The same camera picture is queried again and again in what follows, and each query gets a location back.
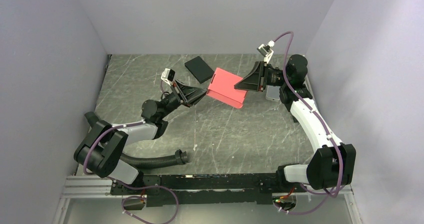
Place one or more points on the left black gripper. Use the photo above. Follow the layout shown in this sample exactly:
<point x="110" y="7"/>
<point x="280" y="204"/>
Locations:
<point x="190" y="91"/>

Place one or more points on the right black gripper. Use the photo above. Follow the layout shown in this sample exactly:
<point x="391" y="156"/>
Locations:
<point x="256" y="80"/>

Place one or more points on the red paper box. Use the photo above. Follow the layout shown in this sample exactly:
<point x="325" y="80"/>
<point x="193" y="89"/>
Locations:
<point x="222" y="88"/>

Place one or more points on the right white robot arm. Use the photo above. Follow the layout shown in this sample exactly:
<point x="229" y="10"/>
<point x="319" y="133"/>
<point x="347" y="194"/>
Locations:
<point x="332" y="165"/>

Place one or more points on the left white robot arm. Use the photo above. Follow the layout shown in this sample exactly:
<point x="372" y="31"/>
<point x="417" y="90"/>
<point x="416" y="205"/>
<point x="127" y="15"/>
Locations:
<point x="101" y="151"/>

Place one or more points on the black flat box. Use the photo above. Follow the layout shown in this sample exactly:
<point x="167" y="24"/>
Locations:
<point x="201" y="71"/>

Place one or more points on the clear plastic case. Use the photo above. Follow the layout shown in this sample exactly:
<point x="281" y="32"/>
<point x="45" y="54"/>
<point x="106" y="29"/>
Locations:
<point x="272" y="93"/>

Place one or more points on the black ridged tray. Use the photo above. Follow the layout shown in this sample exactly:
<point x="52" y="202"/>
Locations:
<point x="295" y="116"/>

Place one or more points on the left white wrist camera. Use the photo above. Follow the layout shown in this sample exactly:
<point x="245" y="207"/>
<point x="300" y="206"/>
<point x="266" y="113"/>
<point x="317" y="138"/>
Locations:
<point x="168" y="76"/>

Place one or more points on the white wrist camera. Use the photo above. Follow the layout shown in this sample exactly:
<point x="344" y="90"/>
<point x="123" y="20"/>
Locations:
<point x="266" y="51"/>
<point x="168" y="76"/>

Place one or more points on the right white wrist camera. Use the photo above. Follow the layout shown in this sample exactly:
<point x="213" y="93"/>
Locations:
<point x="266" y="51"/>

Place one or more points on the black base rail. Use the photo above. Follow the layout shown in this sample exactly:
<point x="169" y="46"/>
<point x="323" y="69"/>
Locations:
<point x="160" y="190"/>

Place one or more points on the aluminium frame rail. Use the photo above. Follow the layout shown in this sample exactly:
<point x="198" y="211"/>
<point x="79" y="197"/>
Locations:
<point x="85" y="187"/>

